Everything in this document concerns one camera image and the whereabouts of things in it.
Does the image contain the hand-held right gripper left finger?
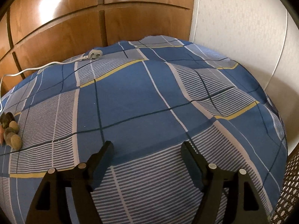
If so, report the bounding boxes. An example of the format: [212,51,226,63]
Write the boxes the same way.
[25,141,115,224]

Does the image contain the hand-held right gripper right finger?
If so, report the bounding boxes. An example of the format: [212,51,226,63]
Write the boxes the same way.
[180,141,271,224]

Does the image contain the dark brown kiwi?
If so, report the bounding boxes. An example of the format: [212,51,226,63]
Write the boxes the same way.
[1,112,15,125]

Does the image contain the blue plaid bedsheet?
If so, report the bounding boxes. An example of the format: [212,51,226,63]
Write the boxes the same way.
[0,35,288,224]

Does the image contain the wooden panelled headboard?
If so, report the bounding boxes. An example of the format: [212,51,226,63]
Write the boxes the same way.
[0,0,195,94]

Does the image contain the white power cord with plug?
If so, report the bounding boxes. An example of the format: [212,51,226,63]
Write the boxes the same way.
[0,50,103,112]

